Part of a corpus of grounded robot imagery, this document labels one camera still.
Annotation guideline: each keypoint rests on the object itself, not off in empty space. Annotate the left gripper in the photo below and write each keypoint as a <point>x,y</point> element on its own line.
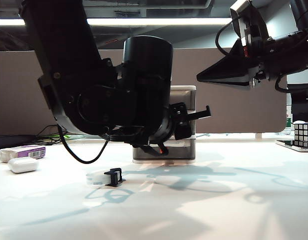
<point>177,112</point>

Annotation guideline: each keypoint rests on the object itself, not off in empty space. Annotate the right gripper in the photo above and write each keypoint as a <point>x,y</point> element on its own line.
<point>262,55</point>

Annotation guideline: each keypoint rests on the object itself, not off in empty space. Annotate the clear plastic storage box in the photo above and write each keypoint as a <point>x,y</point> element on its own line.
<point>192,128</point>

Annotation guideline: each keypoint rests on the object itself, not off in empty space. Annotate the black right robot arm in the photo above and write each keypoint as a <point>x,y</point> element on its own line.
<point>293,60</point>

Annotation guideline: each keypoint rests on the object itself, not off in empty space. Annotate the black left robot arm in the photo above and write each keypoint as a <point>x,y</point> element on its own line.
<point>69,50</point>

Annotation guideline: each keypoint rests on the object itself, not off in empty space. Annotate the brown desk partition panel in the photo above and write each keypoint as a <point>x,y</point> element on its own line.
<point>231,112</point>

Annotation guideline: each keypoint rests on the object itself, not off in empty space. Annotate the clear bottle with green label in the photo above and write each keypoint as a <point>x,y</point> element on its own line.
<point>288,122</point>

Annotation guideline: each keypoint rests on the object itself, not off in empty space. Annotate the black monitor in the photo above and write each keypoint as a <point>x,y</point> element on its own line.
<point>302,105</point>

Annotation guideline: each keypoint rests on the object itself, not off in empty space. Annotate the flat white board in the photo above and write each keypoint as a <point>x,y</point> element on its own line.
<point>286,143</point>

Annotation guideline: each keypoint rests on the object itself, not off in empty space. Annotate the black rubik's cube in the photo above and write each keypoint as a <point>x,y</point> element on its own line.
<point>304,132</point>

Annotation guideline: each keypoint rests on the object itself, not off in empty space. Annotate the long ceiling light strip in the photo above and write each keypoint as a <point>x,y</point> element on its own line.
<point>143,22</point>

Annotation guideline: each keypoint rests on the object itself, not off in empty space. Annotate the green flat item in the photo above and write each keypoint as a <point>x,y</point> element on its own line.
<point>71,137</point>

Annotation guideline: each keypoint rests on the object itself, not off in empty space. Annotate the purple and white tissue pack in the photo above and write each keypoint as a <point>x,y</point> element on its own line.
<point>21,151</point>

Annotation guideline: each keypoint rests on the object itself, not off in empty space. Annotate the white earbuds case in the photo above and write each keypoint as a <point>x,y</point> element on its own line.
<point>22,165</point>

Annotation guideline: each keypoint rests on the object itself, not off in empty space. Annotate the black device base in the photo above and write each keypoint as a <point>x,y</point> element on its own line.
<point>11,142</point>

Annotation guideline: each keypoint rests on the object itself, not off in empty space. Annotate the white plastic drawer cabinet frame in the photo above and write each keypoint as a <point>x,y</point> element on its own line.
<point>183,88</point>

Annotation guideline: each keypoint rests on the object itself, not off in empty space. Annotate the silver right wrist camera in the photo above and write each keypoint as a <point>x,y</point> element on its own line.
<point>241,17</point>

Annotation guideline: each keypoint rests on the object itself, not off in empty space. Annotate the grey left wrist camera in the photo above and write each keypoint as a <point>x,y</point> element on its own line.
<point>47,92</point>

